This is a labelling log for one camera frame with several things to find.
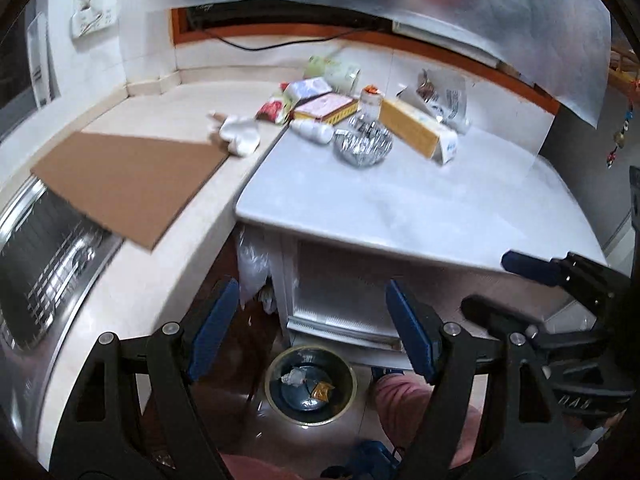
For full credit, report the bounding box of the red and white carton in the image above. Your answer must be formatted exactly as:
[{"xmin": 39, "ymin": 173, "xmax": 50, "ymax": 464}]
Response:
[{"xmin": 292, "ymin": 93, "xmax": 358, "ymax": 125}]

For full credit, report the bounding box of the white paper bag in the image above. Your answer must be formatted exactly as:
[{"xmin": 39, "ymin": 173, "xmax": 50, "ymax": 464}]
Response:
[{"xmin": 280, "ymin": 367, "xmax": 307, "ymax": 387}]

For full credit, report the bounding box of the round dark trash bin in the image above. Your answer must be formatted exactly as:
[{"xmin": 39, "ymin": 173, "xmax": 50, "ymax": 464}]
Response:
[{"xmin": 264, "ymin": 346, "xmax": 358, "ymax": 427}]

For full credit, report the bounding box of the brown wooden cabinet door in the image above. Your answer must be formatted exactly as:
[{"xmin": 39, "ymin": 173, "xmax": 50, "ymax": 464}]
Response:
[{"xmin": 188, "ymin": 238, "xmax": 280, "ymax": 451}]

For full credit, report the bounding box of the white plastic bag hanging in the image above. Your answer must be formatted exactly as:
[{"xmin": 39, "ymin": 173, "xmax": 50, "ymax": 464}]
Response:
[{"xmin": 236, "ymin": 226, "xmax": 277, "ymax": 314}]

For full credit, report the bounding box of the blue plastic stool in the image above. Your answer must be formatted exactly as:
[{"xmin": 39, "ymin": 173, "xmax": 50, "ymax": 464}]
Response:
[{"xmin": 320, "ymin": 440, "xmax": 400, "ymax": 480}]

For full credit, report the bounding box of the brown cardboard sheet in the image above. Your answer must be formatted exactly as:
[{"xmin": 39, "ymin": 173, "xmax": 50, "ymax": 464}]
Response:
[{"xmin": 32, "ymin": 132, "xmax": 228, "ymax": 250}]

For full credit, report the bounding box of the stainless steel sink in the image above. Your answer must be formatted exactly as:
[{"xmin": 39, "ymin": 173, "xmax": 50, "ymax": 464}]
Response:
[{"xmin": 0, "ymin": 176, "xmax": 125, "ymax": 361}]

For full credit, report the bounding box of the crumpled white tissue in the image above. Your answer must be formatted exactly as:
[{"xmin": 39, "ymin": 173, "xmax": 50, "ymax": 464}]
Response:
[{"xmin": 207, "ymin": 112, "xmax": 262, "ymax": 158}]

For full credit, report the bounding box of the long yellow box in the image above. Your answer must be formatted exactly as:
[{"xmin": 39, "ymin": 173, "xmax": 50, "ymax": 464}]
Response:
[{"xmin": 378, "ymin": 99, "xmax": 458, "ymax": 165}]

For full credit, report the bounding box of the crumpled aluminium foil tray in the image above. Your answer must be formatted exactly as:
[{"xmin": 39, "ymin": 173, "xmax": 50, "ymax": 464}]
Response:
[{"xmin": 333, "ymin": 113, "xmax": 394, "ymax": 168}]

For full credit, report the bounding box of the clear plastic printed bag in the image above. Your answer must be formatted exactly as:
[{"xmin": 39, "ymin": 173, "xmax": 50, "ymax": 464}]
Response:
[{"xmin": 397, "ymin": 70, "xmax": 471, "ymax": 134}]

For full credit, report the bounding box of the white plastic bottle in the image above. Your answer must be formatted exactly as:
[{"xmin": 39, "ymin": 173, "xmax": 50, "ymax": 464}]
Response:
[{"xmin": 288, "ymin": 119, "xmax": 335, "ymax": 145}]

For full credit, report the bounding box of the red strawberry snack packet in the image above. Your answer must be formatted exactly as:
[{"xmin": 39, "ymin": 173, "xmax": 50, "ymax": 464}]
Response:
[{"xmin": 255, "ymin": 96, "xmax": 291, "ymax": 125}]

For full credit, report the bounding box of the lavender tissue pack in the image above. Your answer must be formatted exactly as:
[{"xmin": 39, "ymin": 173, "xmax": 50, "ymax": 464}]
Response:
[{"xmin": 283, "ymin": 77, "xmax": 333, "ymax": 107}]

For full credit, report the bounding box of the small jar orange lid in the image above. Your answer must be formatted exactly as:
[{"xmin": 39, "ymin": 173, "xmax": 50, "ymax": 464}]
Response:
[{"xmin": 359, "ymin": 84, "xmax": 384, "ymax": 120}]

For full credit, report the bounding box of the black cable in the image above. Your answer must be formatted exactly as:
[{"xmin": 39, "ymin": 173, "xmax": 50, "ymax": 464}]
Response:
[{"xmin": 188, "ymin": 5, "xmax": 392, "ymax": 53}]

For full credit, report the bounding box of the white wall socket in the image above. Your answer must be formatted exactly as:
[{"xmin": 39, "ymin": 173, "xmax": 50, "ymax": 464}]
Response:
[{"xmin": 70, "ymin": 0, "xmax": 117, "ymax": 40}]

